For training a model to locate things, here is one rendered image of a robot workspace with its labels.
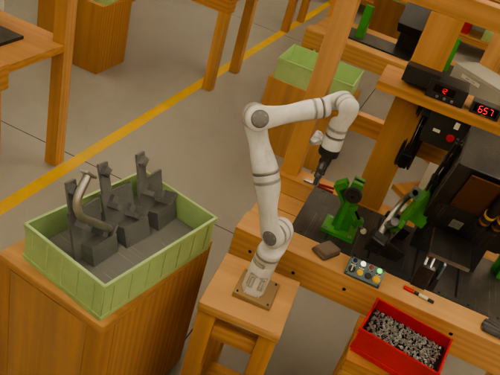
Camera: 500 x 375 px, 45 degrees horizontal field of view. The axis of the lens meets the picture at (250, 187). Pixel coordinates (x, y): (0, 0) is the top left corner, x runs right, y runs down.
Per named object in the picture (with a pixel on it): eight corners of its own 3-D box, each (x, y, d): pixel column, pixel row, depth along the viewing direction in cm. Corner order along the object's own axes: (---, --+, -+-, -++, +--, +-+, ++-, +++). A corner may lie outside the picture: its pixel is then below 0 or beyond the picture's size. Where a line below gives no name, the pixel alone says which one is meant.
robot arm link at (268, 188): (246, 176, 204) (261, 168, 211) (260, 249, 211) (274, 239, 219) (268, 177, 199) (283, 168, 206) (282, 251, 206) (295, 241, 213)
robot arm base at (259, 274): (262, 300, 224) (277, 267, 215) (239, 291, 224) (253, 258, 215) (266, 283, 232) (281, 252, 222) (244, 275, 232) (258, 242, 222)
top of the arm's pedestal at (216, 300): (277, 343, 216) (280, 335, 214) (196, 309, 220) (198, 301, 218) (297, 289, 242) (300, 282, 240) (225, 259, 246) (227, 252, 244)
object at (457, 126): (456, 155, 255) (472, 125, 247) (418, 140, 258) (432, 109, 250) (458, 143, 265) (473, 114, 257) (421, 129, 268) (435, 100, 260)
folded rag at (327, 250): (323, 261, 247) (325, 256, 245) (310, 249, 251) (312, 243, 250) (339, 255, 253) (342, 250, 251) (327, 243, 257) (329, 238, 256)
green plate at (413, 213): (412, 238, 250) (445, 205, 238) (396, 226, 250) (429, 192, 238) (416, 224, 259) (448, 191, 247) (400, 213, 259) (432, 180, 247)
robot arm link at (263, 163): (237, 104, 203) (250, 175, 210) (242, 107, 194) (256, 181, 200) (263, 99, 204) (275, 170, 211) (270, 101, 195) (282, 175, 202)
